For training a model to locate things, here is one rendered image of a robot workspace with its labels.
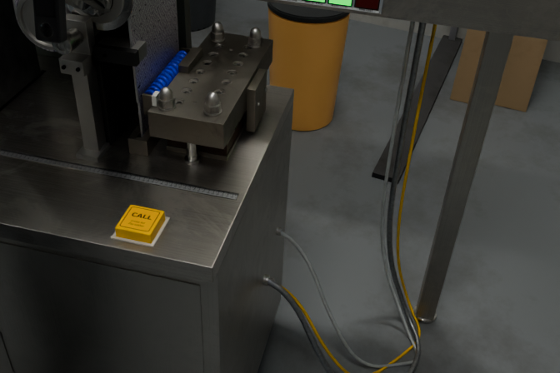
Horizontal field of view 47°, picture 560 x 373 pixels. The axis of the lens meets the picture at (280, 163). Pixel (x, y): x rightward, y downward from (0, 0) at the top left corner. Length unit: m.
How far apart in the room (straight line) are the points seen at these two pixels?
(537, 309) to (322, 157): 1.13
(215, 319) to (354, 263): 1.22
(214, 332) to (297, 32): 1.77
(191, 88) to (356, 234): 1.34
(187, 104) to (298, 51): 1.59
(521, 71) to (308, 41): 1.22
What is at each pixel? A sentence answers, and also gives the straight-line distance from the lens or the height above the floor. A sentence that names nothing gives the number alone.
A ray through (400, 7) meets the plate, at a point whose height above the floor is 1.17.
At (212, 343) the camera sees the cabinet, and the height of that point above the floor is 0.65.
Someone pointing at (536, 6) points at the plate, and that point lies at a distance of 1.48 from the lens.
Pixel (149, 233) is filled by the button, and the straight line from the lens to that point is 1.18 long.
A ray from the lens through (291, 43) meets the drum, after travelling 2.87.
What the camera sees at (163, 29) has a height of 1.12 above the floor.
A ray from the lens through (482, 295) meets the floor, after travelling 2.46.
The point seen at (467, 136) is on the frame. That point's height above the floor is 0.77.
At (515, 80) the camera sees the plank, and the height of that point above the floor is 0.15.
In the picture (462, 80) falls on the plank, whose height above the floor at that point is 0.11.
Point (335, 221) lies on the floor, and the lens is 2.61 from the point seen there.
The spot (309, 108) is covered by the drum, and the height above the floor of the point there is 0.14.
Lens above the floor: 1.72
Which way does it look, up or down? 37 degrees down
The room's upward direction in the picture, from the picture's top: 3 degrees clockwise
